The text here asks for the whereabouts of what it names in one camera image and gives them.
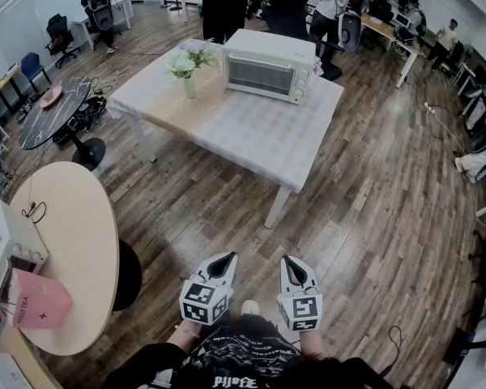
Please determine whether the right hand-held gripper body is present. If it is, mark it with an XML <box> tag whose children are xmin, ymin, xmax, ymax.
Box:
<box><xmin>277</xmin><ymin>286</ymin><xmax>323</xmax><ymax>332</ymax></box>

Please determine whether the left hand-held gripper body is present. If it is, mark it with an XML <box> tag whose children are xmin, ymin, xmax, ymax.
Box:
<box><xmin>178</xmin><ymin>273</ymin><xmax>234</xmax><ymax>327</ymax></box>

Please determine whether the white oven door with glass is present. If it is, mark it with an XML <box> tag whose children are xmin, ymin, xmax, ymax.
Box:
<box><xmin>225</xmin><ymin>51</ymin><xmax>299</xmax><ymax>97</ymax></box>

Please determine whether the white oven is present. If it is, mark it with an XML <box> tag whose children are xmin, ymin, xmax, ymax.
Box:
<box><xmin>222</xmin><ymin>28</ymin><xmax>317</xmax><ymax>105</ymax></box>

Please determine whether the person's right forearm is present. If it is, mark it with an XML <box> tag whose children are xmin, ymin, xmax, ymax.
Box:
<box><xmin>298</xmin><ymin>330</ymin><xmax>326</xmax><ymax>358</ymax></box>

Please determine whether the person's left forearm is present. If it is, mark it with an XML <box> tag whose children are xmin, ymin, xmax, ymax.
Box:
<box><xmin>165</xmin><ymin>321</ymin><xmax>206</xmax><ymax>353</ymax></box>

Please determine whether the person's black printed shirt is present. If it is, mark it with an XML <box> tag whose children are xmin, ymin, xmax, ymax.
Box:
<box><xmin>104</xmin><ymin>314</ymin><xmax>394</xmax><ymax>389</ymax></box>

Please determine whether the white table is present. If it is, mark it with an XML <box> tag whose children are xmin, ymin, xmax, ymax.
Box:
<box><xmin>123</xmin><ymin>113</ymin><xmax>293</xmax><ymax>230</ymax></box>

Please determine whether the round beige table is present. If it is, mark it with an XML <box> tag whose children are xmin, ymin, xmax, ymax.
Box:
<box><xmin>6</xmin><ymin>160</ymin><xmax>143</xmax><ymax>357</ymax></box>

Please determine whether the pale checked tablecloth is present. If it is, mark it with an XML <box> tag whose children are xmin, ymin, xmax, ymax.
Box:
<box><xmin>104</xmin><ymin>38</ymin><xmax>345</xmax><ymax>194</ymax></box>

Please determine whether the beige table runner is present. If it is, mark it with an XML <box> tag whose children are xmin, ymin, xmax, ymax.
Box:
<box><xmin>145</xmin><ymin>54</ymin><xmax>230</xmax><ymax>134</ymax></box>

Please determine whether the pink paper bag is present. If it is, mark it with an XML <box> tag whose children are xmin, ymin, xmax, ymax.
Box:
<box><xmin>6</xmin><ymin>267</ymin><xmax>74</xmax><ymax>331</ymax></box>

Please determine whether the white appliance with knobs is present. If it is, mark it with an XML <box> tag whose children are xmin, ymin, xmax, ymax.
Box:
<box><xmin>0</xmin><ymin>199</ymin><xmax>49</xmax><ymax>299</ymax></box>

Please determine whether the white and purple flower bouquet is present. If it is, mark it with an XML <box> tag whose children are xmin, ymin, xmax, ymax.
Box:
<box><xmin>165</xmin><ymin>41</ymin><xmax>220</xmax><ymax>81</ymax></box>

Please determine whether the round black marble table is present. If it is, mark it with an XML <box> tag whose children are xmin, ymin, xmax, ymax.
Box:
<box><xmin>18</xmin><ymin>75</ymin><xmax>107</xmax><ymax>173</ymax></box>

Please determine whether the pink plate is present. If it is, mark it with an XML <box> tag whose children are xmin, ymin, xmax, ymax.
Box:
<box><xmin>39</xmin><ymin>86</ymin><xmax>63</xmax><ymax>109</ymax></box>

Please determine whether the wooden desk with white legs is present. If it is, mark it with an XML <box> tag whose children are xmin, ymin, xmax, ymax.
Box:
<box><xmin>360</xmin><ymin>12</ymin><xmax>424</xmax><ymax>90</ymax></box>

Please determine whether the black office chair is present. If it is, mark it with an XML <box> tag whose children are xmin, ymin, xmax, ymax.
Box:
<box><xmin>262</xmin><ymin>0</ymin><xmax>343</xmax><ymax>82</ymax></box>
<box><xmin>45</xmin><ymin>13</ymin><xmax>79</xmax><ymax>71</ymax></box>

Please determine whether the blue chair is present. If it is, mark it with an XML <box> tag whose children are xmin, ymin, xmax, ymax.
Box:
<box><xmin>20</xmin><ymin>51</ymin><xmax>53</xmax><ymax>93</ymax></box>

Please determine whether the small wooden side desk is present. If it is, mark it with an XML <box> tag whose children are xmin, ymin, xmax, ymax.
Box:
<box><xmin>0</xmin><ymin>69</ymin><xmax>26</xmax><ymax>115</ymax></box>

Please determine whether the pink bead bracelet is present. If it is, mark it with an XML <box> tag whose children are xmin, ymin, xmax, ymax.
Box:
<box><xmin>173</xmin><ymin>324</ymin><xmax>202</xmax><ymax>339</ymax></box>

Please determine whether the black floor cable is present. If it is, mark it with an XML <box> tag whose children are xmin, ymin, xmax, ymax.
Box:
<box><xmin>387</xmin><ymin>325</ymin><xmax>403</xmax><ymax>365</ymax></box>

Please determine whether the black cable loop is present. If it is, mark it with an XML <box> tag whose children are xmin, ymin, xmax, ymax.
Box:
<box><xmin>21</xmin><ymin>200</ymin><xmax>48</xmax><ymax>224</ymax></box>

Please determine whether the pile of black cables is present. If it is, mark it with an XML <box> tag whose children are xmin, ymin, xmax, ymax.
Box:
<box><xmin>77</xmin><ymin>94</ymin><xmax>109</xmax><ymax>132</ymax></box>

